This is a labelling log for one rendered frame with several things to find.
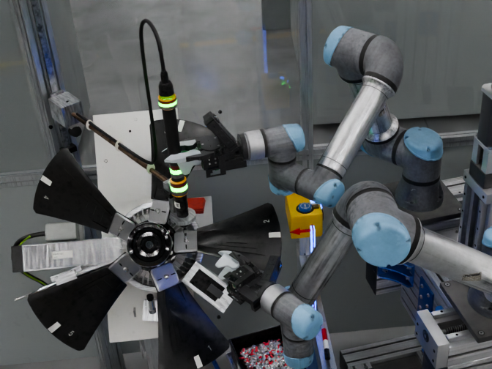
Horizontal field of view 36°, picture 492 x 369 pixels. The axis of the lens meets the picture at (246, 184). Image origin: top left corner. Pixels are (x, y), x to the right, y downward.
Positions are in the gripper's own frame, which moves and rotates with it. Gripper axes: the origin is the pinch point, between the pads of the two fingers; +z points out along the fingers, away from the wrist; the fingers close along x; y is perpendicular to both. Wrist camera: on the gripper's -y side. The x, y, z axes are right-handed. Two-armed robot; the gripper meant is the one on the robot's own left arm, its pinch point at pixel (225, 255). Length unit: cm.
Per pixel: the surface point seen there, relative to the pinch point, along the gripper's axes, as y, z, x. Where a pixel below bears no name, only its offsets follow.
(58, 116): 4, 72, -18
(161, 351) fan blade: 26.1, -1.2, 14.4
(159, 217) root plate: 6.2, 18.9, -7.2
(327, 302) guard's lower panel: -68, 38, 102
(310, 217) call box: -37.2, 6.7, 15.4
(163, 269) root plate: 12.4, 12.4, 3.6
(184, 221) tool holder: 4.4, 8.8, -10.2
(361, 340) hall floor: -77, 28, 127
